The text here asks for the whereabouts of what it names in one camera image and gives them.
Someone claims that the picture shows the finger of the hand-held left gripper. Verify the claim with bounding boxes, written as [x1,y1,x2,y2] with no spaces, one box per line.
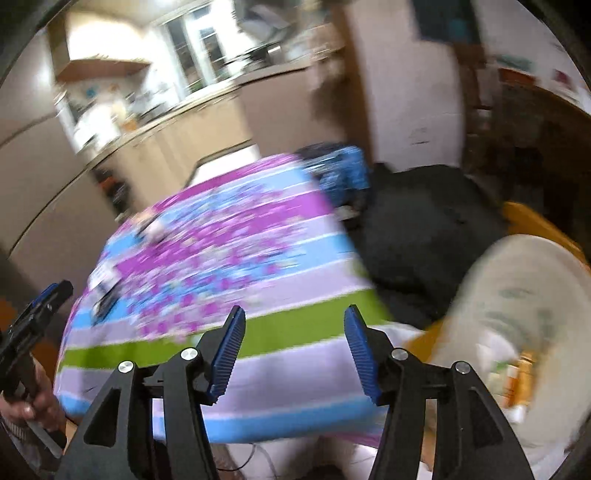
[8,280,75,343]

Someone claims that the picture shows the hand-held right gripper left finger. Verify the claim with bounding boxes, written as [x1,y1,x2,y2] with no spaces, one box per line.
[55,305,247,480]

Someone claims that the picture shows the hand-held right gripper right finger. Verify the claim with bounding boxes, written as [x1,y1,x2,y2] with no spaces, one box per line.
[344,304,536,480]

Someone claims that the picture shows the white plastic bag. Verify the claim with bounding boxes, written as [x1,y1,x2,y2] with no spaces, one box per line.
[428,234,591,463]

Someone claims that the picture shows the person's left hand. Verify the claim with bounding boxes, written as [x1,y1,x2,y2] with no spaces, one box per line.
[0,364,68,433]

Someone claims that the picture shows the white paper card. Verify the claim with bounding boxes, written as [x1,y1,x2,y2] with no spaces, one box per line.
[89,262,124,320]

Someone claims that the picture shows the striped floral tablecloth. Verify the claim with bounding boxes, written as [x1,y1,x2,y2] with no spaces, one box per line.
[53,152,426,445]

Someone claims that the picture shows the beige tall cabinet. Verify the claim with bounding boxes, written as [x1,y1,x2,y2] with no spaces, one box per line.
[0,27,122,288]

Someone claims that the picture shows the crumpled white wrapper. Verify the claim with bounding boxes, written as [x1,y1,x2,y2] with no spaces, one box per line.
[133,213,168,241]

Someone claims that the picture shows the black garbage bag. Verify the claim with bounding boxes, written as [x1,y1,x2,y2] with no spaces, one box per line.
[91,165,133,219]

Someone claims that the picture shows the black cloth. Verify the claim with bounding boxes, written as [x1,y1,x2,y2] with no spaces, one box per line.
[348,163,514,329]

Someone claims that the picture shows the beige kitchen base cabinets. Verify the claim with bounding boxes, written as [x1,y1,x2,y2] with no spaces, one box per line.
[89,85,260,214]

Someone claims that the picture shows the wooden chair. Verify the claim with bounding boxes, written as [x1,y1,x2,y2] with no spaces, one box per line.
[407,200,591,371]

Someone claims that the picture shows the kitchen counter peninsula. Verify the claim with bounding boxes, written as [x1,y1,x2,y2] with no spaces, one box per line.
[239,61,371,158]

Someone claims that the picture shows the dark wooden furniture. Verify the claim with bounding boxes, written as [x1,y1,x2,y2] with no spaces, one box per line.
[456,68,591,260]

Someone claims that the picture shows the kitchen window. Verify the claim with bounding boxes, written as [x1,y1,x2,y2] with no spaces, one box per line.
[158,8,242,100]

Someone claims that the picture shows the black frying pan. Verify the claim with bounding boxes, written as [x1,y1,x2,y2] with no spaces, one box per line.
[225,41,283,66]

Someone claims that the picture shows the range hood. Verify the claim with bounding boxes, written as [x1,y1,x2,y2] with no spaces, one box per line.
[235,0,297,43]

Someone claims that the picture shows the black cable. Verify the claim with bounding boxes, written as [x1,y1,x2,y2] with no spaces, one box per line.
[216,442,260,472]

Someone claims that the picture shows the beige wall cabinet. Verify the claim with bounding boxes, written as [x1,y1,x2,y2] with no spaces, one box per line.
[47,8,154,85]

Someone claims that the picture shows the dark blue wall poster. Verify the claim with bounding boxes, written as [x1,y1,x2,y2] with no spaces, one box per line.
[414,0,482,45]

